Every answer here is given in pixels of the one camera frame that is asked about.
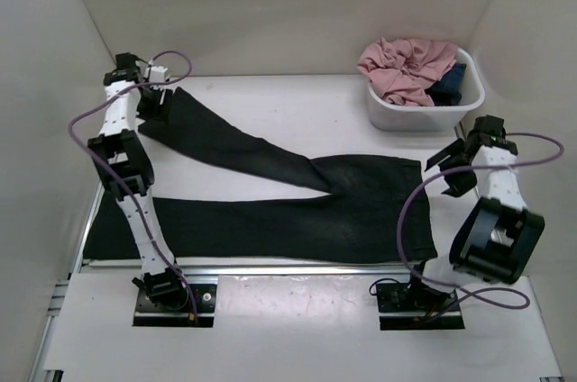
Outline black denim trousers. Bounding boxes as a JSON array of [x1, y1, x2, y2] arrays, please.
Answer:
[[83, 86, 438, 263]]

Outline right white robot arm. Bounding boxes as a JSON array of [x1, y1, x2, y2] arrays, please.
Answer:
[[405, 115, 545, 310]]

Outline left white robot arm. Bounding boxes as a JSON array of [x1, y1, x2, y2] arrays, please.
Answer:
[[87, 52, 189, 310]]

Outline dark blue garment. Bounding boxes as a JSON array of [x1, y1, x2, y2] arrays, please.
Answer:
[[426, 63, 467, 106]]

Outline white plastic laundry tub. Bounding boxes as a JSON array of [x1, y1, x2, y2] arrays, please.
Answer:
[[365, 48, 486, 132]]

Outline pink garment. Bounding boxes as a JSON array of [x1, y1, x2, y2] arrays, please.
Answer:
[[357, 38, 458, 107]]

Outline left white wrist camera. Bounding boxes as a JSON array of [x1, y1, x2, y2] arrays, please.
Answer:
[[143, 65, 170, 85]]

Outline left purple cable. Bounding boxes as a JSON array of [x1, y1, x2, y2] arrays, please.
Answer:
[[66, 50, 199, 315]]

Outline purple cable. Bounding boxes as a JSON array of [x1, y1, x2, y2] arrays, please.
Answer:
[[395, 131, 566, 311], [66, 50, 199, 315]]

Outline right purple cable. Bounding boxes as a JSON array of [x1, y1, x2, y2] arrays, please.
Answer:
[[395, 131, 566, 311]]

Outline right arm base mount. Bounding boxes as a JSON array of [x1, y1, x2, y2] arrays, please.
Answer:
[[368, 277, 465, 332]]

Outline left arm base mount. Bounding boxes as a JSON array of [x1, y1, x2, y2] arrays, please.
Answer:
[[132, 268, 218, 328]]

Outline aluminium table frame rail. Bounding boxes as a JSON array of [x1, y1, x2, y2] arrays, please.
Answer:
[[26, 120, 564, 382]]

